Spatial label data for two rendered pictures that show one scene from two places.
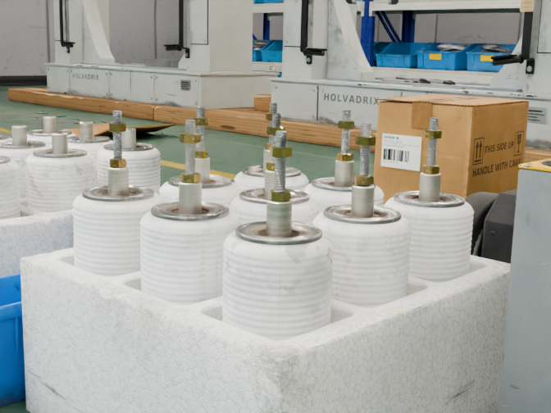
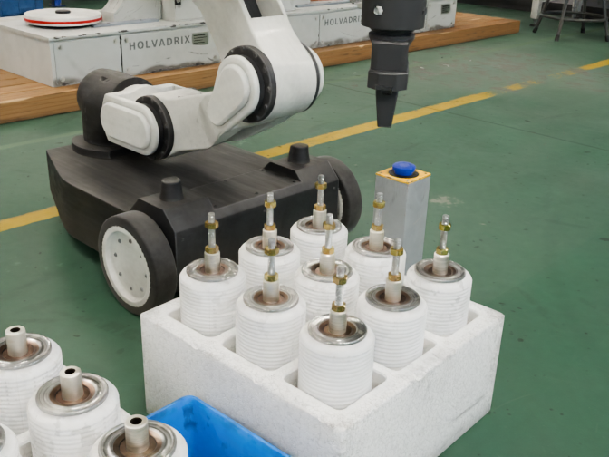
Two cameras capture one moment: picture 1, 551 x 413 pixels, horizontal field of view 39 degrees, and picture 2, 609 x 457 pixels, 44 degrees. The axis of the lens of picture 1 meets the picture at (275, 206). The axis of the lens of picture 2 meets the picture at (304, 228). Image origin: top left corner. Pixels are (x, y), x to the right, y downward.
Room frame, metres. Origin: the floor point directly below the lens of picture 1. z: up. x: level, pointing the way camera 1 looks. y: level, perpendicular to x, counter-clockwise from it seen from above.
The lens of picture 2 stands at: (0.90, 1.00, 0.74)
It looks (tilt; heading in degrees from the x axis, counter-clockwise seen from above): 23 degrees down; 268
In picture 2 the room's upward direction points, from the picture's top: 2 degrees clockwise
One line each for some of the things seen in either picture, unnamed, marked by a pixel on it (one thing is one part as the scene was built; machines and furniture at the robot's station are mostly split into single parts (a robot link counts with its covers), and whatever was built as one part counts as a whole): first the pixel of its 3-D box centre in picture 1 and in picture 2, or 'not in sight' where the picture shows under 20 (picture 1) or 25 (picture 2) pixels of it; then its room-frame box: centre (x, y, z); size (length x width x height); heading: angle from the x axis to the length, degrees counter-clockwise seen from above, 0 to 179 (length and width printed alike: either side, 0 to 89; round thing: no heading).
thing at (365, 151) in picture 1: (364, 161); (378, 216); (0.75, -0.08, 0.30); 0.01 x 0.01 x 0.08
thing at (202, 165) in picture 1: (200, 171); (271, 289); (0.91, 0.09, 0.26); 0.02 x 0.02 x 0.03
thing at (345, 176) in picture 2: not in sight; (324, 198); (0.80, -0.69, 0.10); 0.20 x 0.05 x 0.20; 134
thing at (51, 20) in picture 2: not in sight; (62, 17); (1.78, -2.16, 0.29); 0.30 x 0.30 x 0.06
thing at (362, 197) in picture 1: (362, 201); (376, 239); (0.75, -0.08, 0.26); 0.02 x 0.02 x 0.03
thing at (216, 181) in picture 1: (200, 182); (271, 298); (0.91, 0.09, 0.25); 0.08 x 0.08 x 0.01
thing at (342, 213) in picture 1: (362, 215); (375, 247); (0.75, -0.08, 0.25); 0.08 x 0.08 x 0.01
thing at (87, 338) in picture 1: (270, 339); (323, 364); (0.83, 0.00, 0.09); 0.39 x 0.39 x 0.18; 47
